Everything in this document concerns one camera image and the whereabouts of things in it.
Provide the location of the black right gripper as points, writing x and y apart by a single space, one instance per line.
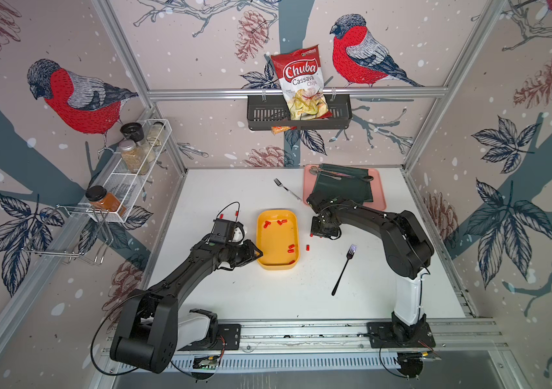
329 233

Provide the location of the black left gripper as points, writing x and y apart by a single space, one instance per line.
250 254

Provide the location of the yellow plastic storage tray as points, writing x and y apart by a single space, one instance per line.
275 240

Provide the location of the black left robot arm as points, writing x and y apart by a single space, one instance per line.
149 330

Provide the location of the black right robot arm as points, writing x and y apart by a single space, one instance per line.
407 249

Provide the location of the purple black fork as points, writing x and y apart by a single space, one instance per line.
349 256

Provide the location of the pink plastic tray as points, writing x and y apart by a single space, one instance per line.
379 202

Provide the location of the dark green cloth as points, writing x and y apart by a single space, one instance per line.
352 189

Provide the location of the dark spoon on cloth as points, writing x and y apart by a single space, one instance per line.
314 170

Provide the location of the silver fork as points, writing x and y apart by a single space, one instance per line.
279 184

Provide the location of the silver lid spice jar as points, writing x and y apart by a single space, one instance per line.
134 157

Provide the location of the clear spice jar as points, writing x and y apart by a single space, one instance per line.
155 135

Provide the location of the orange spice jar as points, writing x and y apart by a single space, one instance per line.
100 198

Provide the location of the red Chuba chips bag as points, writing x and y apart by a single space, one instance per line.
302 82

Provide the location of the black lid spice jar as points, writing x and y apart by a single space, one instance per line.
133 131

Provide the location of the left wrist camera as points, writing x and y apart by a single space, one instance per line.
226 231

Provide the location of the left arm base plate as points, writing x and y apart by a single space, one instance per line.
219 337

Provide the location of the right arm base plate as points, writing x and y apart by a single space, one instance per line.
385 334

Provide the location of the black wall basket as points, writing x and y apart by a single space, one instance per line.
272 111

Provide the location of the white wire spice rack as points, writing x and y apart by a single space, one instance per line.
129 188

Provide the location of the chrome wire rack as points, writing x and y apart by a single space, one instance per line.
86 236

